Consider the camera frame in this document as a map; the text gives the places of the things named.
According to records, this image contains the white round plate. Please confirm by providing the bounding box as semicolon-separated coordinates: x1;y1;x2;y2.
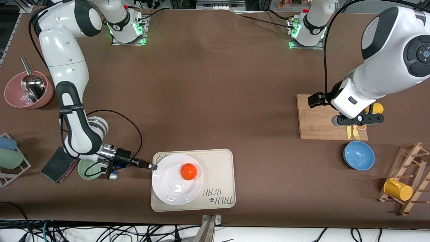
152;154;204;206

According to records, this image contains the orange fruit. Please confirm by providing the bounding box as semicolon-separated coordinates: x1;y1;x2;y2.
180;163;198;180

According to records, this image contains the wooden cutting board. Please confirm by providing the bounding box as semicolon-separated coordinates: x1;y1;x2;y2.
296;94;369;141

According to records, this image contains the yellow lemon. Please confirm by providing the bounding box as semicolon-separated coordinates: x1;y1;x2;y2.
364;103;384;115

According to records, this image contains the pale green bowl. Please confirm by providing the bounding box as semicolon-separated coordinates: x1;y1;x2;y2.
78;158;107;180

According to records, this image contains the pink folded cloth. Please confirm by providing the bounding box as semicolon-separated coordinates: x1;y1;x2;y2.
59;160;80;184

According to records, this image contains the blue bowl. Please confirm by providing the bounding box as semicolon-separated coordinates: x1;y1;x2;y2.
343;141;375;171

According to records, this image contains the dark grey folded cloth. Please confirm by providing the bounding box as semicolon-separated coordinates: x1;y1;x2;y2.
40;147;79;184

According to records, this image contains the beige bear print tray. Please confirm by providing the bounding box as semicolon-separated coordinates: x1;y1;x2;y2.
151;149;236;212

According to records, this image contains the wooden mug rack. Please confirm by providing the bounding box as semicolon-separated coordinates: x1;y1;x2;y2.
378;142;430;216

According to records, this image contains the yellow mug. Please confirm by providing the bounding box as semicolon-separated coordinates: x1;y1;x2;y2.
384;178;413;201

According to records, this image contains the pale green cup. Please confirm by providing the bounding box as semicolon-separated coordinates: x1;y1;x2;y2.
0;148;25;170

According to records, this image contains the metal scoop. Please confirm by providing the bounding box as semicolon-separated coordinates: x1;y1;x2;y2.
21;57;46;103

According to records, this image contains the blue cup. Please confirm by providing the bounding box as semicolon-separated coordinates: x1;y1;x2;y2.
0;136;17;151

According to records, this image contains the pink bowl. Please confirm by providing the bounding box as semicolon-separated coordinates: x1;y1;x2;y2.
4;71;53;110

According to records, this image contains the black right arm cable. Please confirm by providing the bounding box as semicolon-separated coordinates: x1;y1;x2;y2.
29;7;143;178

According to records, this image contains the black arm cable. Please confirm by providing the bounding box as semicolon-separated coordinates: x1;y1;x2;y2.
29;7;143;178
323;0;430;99

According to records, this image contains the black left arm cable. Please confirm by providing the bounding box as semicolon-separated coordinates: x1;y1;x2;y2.
323;0;430;99

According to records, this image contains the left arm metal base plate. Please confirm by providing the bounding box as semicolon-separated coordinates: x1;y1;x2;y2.
288;17;324;50

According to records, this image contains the metal bracket with post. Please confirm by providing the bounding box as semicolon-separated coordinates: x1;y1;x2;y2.
201;215;221;242

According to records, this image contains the black left base cable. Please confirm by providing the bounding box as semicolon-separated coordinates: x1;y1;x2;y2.
235;13;297;29

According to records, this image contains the black base cable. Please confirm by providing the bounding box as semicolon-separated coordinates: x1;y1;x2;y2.
133;5;166;26
235;13;297;29

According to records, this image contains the white wire rack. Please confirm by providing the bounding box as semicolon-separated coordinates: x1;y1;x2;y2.
0;133;31;187

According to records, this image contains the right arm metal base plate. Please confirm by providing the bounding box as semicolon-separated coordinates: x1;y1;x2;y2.
112;15;148;46

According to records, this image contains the black right base cable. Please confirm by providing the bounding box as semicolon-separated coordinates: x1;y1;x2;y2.
133;5;166;26

